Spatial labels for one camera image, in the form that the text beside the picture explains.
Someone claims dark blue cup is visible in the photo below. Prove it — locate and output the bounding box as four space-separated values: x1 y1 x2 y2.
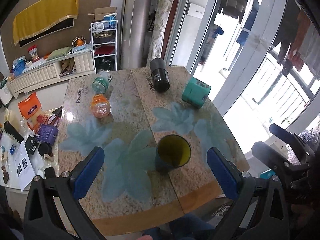
155 134 191 173

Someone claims white paper with QR codes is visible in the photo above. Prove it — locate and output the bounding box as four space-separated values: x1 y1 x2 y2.
11 142 35 191

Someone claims clear green-label jar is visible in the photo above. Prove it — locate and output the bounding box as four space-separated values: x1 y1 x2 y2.
92 71 112 94

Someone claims teal hexagonal container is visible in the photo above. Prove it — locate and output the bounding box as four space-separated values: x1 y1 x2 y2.
182 77 211 109

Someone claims white tufted tv cabinet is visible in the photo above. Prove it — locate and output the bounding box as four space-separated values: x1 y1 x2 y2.
8 43 95 98

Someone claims white air purifier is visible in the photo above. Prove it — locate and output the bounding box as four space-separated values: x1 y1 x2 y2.
0 77 13 108

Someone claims black cylindrical tumbler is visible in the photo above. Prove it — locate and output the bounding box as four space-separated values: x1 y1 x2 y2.
150 58 170 93

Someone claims green cushion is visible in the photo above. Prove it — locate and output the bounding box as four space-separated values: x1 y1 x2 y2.
47 47 71 61

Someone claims blue plastic basket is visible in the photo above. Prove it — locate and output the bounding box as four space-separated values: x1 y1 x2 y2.
12 61 25 76

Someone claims fruit bowl with oranges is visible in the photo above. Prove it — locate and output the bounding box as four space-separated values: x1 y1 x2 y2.
72 36 86 51

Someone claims red snack bag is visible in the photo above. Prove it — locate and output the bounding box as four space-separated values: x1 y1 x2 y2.
28 45 40 62

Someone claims white metal shelf rack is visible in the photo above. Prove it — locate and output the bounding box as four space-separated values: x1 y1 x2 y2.
89 20 118 73

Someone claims cardboard box on shelf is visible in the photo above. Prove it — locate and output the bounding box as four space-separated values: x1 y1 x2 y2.
88 7 117 21

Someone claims yellow cloth covered television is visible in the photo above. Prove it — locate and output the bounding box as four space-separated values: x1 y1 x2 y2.
12 0 79 45

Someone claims silver tower air conditioner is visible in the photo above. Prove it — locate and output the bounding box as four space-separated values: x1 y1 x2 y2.
120 0 151 69

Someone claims patterned beige curtain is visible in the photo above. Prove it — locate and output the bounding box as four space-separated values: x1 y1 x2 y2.
147 0 174 64

